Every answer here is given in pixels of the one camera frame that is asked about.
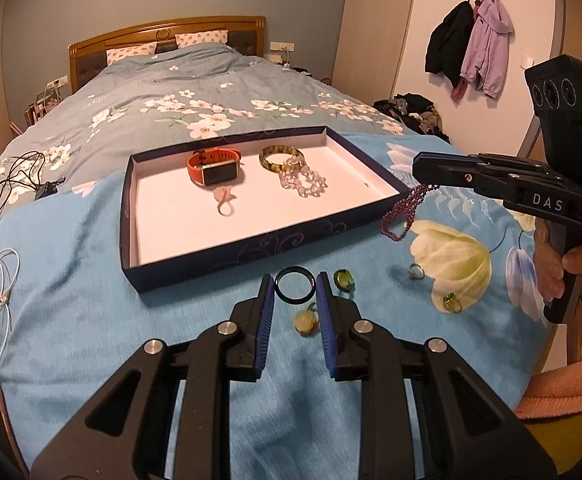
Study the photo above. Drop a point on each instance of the black ring band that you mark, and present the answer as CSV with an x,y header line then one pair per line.
x,y
306,274

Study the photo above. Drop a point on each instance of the wall power socket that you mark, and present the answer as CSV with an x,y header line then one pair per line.
x,y
279,46

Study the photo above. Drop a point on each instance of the person's right hand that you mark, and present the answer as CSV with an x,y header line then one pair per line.
x,y
551,266

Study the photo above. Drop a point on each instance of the floral pillow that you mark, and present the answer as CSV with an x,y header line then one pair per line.
x,y
117,54
216,36

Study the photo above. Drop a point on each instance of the yellow jade flower pendant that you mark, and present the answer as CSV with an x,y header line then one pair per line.
x,y
306,321

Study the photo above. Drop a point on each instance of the wooden headboard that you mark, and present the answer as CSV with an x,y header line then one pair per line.
x,y
246,34

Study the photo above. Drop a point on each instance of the left floral pillow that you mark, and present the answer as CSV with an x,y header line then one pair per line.
x,y
117,54

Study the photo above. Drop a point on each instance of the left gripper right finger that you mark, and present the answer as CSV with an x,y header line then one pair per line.
x,y
466,431

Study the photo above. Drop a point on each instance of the dark blue shallow tray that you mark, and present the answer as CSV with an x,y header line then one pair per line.
x,y
173,229

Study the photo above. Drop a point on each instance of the grey-blue floral duvet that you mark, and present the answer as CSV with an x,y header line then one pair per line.
x,y
150,101

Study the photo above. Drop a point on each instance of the amber tortoise bangle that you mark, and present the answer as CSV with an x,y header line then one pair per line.
x,y
279,158

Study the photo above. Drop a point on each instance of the wooden door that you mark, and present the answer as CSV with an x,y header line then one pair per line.
x,y
566,39

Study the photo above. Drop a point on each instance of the purple hanging jacket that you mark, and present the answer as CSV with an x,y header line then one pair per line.
x,y
485,63

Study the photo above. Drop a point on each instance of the orange smart watch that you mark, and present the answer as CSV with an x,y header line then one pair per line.
x,y
214,166

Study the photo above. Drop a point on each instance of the right floral pillow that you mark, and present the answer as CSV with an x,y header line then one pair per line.
x,y
216,36

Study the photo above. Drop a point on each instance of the yellow trousers leg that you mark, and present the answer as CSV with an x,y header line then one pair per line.
x,y
561,438

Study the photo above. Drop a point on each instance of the black hanging jacket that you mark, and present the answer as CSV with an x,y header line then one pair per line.
x,y
448,43

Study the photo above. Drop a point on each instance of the cluttered nightstand items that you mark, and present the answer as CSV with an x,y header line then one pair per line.
x,y
45,101

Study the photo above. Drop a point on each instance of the pile of dark clothes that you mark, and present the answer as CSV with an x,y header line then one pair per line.
x,y
416,112

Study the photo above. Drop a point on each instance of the white light switch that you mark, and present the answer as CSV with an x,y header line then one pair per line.
x,y
526,62

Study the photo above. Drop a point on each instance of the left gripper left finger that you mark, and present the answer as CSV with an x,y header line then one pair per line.
x,y
166,403

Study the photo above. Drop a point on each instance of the light blue floral blanket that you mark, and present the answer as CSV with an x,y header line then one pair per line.
x,y
462,273

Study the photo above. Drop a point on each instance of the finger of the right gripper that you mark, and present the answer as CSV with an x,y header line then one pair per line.
x,y
489,178
471,159

